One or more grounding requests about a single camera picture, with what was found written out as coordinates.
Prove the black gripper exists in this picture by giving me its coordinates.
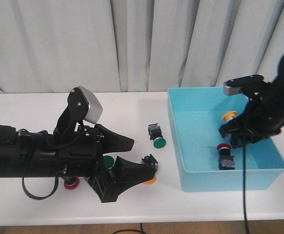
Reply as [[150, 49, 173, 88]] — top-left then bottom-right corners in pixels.
[[218, 76, 284, 148], [32, 87, 155, 203]]

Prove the yellow button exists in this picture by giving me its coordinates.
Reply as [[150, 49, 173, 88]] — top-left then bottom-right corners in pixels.
[[222, 111, 238, 122], [141, 154, 159, 185]]

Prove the red button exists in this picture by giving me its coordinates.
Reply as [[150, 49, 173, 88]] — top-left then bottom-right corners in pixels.
[[64, 177, 80, 190], [217, 143, 235, 170]]

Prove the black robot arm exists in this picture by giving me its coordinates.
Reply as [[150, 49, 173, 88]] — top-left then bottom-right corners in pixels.
[[219, 54, 284, 148], [0, 86, 157, 203]]

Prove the green button lying near box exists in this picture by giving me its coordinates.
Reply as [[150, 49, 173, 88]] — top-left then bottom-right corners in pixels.
[[148, 123, 166, 149]]

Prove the light blue plastic box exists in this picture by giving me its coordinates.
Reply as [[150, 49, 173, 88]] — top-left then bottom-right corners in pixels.
[[168, 87, 284, 192]]

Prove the green button upright front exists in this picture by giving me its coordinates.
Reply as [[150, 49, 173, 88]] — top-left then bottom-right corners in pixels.
[[103, 155, 115, 169]]

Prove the yellow button upside down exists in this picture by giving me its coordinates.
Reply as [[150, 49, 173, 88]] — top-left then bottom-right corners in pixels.
[[141, 154, 159, 185]]

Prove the red button upside down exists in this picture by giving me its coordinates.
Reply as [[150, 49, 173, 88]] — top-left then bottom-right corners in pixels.
[[64, 177, 80, 190]]

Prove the grey pleated curtain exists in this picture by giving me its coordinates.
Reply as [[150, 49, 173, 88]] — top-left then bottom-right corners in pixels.
[[0, 0, 284, 93]]

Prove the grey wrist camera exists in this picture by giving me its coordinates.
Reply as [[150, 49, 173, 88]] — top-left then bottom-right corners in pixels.
[[223, 75, 264, 97], [78, 85, 103, 124]]

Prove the black floor cable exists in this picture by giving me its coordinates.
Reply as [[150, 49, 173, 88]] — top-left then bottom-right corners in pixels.
[[112, 222, 145, 234]]

